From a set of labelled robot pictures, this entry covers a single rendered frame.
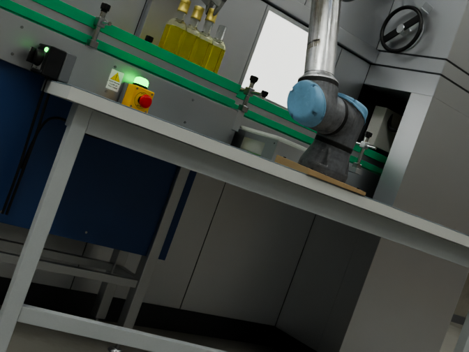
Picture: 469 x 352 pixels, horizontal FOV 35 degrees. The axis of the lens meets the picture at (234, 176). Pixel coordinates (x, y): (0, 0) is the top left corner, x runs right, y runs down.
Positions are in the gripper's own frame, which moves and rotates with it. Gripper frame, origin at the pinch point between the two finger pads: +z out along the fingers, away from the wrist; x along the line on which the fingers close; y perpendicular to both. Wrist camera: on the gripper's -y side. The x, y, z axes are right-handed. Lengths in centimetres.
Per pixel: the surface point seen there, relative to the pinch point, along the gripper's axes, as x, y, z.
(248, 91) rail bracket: 16.6, -12.9, 21.6
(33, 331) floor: 4, 25, 117
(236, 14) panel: -11.5, -18.5, -6.2
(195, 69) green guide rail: 13.7, 8.5, 21.9
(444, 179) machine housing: 25, -125, 21
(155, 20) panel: -12.0, 12.8, 9.2
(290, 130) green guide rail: 5, -48, 26
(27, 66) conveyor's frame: 15, 62, 40
